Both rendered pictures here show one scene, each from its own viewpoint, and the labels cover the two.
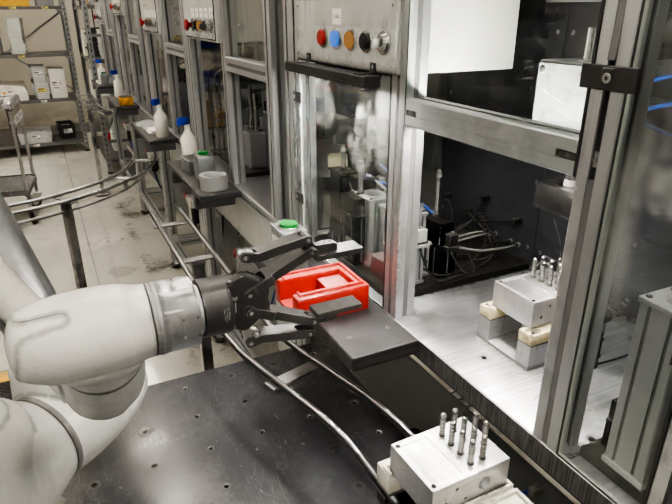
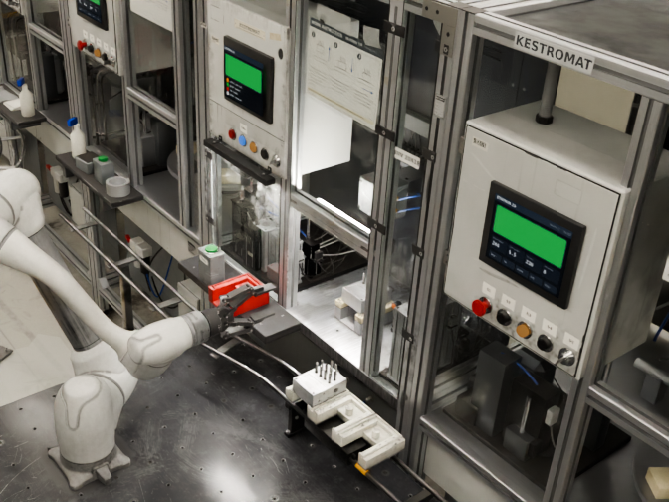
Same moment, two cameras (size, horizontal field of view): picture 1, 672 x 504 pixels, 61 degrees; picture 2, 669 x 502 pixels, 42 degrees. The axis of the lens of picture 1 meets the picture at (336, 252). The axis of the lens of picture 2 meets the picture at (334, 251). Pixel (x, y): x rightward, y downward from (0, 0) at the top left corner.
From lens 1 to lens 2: 170 cm
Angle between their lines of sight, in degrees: 14
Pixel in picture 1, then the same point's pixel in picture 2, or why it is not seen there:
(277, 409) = (212, 369)
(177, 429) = (151, 386)
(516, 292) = (353, 294)
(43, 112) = not seen: outside the picture
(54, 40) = not seen: outside the picture
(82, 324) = (166, 338)
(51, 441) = (115, 393)
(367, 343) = (272, 327)
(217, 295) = (214, 319)
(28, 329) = (145, 343)
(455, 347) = (322, 325)
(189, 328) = (204, 335)
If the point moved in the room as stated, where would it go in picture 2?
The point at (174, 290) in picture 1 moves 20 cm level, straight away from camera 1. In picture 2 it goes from (197, 319) to (170, 282)
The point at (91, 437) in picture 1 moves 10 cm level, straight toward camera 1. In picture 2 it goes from (127, 391) to (144, 409)
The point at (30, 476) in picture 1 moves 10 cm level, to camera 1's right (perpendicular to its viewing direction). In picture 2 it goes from (112, 410) to (148, 407)
